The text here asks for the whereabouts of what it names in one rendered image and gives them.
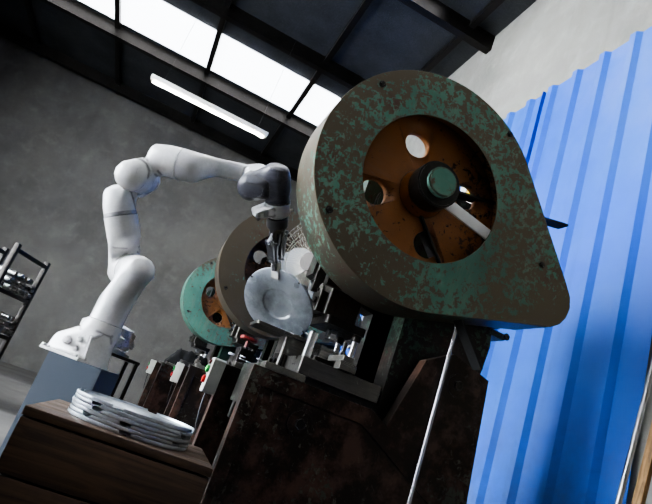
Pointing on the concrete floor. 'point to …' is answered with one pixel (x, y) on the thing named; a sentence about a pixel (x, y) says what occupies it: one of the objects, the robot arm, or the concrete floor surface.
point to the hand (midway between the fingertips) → (276, 269)
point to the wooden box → (91, 464)
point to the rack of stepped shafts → (2, 276)
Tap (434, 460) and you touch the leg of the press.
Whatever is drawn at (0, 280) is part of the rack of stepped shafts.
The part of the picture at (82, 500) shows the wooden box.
